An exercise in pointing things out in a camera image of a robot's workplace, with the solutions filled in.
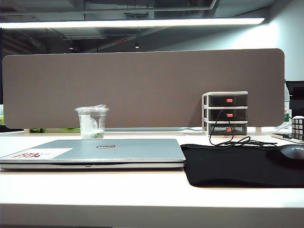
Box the clear plastic coffee cup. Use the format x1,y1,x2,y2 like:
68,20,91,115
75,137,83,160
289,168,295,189
74,104,110,140

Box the silver Dell laptop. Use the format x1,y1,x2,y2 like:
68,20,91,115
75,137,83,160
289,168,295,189
0,138,187,170

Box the brown fabric desk partition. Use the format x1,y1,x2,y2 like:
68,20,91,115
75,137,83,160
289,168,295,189
1,48,285,129

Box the black mouse pad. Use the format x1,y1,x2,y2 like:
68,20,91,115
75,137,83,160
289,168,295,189
180,142,304,189

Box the long ceiling light strip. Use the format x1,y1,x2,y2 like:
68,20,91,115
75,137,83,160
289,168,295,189
0,17,266,29

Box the green items behind partition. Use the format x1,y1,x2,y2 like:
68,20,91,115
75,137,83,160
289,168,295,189
29,127,82,134

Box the white flat notebook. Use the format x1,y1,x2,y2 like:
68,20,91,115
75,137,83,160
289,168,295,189
271,132,304,144

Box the bottle with green label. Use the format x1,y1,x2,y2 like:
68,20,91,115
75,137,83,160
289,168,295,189
283,87,293,124

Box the black computer mouse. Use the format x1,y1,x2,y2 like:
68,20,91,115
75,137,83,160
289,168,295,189
266,144,304,165

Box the black flat monitor base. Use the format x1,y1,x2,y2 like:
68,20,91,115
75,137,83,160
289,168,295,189
0,124,25,133

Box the black box-shaped device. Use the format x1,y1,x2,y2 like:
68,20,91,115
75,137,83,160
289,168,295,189
285,80,304,117

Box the black Rubik's cube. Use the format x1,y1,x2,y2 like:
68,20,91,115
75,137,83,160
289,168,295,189
291,116,304,142

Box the white desktop drawer organizer frame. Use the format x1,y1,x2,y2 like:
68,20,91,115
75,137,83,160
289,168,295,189
201,91,249,136

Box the dark translucent drawer orange handle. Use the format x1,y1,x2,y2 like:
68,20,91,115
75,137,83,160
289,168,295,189
209,123,247,135
208,108,248,121
208,94,248,107

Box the black thin cable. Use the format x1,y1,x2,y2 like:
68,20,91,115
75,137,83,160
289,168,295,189
209,109,278,147

